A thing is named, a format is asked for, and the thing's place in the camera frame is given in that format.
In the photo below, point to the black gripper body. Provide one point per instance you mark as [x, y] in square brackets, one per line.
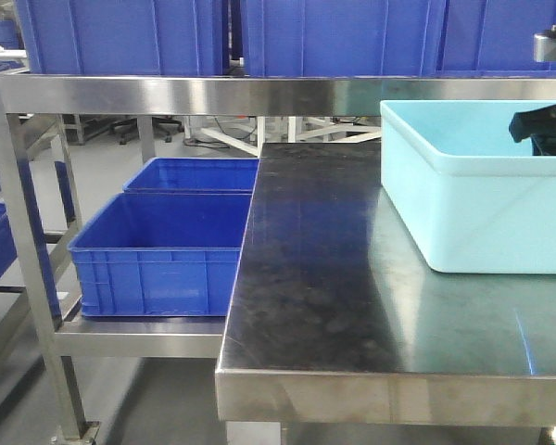
[539, 126]

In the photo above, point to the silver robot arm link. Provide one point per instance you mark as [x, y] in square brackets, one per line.
[545, 45]

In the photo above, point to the blue crate rear lower shelf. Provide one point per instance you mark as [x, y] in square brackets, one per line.
[195, 175]

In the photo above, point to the blue crate shelf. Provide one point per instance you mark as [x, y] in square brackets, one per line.
[195, 175]
[160, 255]

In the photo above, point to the blue crate front lower shelf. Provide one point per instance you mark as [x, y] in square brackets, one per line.
[160, 255]

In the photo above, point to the light blue plastic tub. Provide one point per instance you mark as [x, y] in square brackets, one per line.
[473, 199]

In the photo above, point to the large blue crate top right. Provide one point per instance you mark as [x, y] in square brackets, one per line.
[494, 38]

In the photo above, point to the large blue crate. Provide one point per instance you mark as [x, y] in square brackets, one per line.
[494, 38]
[169, 38]
[341, 38]

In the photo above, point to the large blue crate top middle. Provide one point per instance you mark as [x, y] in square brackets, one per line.
[341, 38]

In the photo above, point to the stainless steel work table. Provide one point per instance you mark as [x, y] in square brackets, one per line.
[336, 319]

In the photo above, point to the large blue crate top left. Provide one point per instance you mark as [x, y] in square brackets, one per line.
[169, 38]

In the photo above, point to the stainless steel shelf frame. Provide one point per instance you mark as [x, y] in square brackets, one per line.
[21, 92]

